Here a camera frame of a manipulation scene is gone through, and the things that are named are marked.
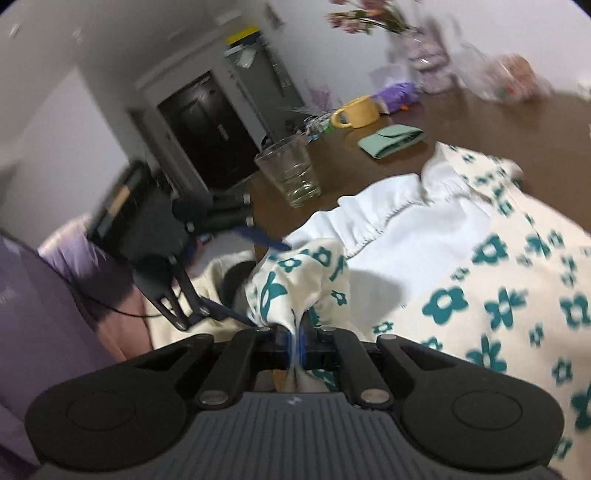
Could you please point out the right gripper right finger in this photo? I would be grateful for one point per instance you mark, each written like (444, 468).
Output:
(340, 352)

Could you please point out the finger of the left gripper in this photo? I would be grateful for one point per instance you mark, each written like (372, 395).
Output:
(227, 212)
(165, 283)

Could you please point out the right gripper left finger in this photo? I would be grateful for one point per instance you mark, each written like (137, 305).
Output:
(249, 352)

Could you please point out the cream teal flower garment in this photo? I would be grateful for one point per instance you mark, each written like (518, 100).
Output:
(458, 259)

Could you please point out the clear drinking glass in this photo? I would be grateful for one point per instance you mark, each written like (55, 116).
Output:
(288, 167)

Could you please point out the purple jacket person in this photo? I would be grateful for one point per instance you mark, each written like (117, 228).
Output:
(67, 309)

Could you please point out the dark entrance door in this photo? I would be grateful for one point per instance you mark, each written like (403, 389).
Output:
(210, 132)

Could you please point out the yellow mug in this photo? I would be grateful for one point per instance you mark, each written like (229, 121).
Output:
(358, 113)

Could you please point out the mint green pouch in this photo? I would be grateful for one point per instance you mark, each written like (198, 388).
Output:
(390, 140)

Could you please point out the purple package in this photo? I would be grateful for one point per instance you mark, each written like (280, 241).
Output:
(396, 97)

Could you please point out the vase with dried flowers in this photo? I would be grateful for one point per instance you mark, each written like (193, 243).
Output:
(421, 46)

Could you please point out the plastic bag with snacks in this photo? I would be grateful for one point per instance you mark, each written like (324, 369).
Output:
(507, 78)

